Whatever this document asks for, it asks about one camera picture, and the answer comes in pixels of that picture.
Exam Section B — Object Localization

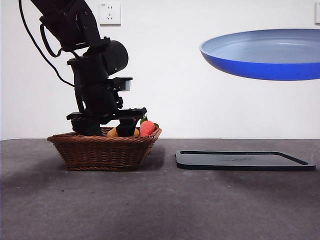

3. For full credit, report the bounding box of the blue round pan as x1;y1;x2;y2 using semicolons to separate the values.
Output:
199;28;320;81

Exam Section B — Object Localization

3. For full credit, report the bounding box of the white wall power socket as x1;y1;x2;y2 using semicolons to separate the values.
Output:
99;2;122;27

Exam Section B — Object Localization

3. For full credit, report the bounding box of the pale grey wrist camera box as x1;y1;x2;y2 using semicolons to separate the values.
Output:
110;77;134;92

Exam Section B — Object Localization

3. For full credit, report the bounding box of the short black looped cable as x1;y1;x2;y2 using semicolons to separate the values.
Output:
39;22;64;58

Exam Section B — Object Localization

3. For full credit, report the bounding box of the black flat cooktop slab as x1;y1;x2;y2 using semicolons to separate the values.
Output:
175;149;317;172

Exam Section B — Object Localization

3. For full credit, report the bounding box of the brown wicker basket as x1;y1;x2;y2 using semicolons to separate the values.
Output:
46;126;163;172

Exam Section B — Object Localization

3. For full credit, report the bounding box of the long black arm cable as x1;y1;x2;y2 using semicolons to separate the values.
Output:
18;0;76;88

